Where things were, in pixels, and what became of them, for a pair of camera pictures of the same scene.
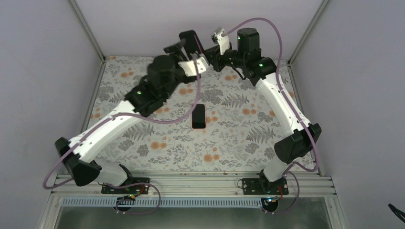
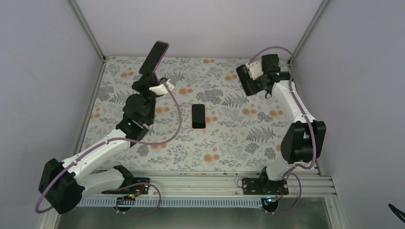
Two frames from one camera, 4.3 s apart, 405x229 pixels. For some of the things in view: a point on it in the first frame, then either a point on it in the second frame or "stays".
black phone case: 192,44 -> 245,79
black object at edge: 400,213 stays
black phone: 197,46 -> 154,58
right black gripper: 215,58 -> 255,90
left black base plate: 142,189 stays
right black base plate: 261,186 stays
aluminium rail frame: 199,184 stays
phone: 198,120 stays
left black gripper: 179,55 -> 152,80
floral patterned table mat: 220,122 stays
